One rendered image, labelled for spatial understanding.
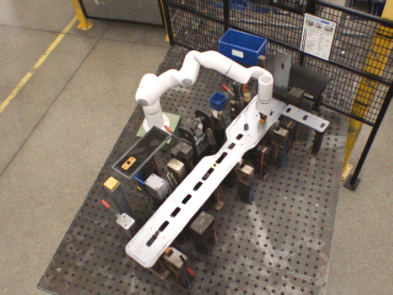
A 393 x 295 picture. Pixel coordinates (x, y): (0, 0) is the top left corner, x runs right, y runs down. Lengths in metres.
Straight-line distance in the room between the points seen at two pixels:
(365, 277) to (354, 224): 0.43
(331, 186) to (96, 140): 2.33
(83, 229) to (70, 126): 1.78
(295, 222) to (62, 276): 1.44
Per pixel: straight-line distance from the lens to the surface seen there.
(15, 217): 3.79
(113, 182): 2.16
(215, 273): 2.33
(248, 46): 2.97
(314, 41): 2.70
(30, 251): 3.56
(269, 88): 2.28
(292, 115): 2.56
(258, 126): 2.48
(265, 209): 2.49
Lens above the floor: 2.90
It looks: 53 degrees down
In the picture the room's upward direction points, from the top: 9 degrees counter-clockwise
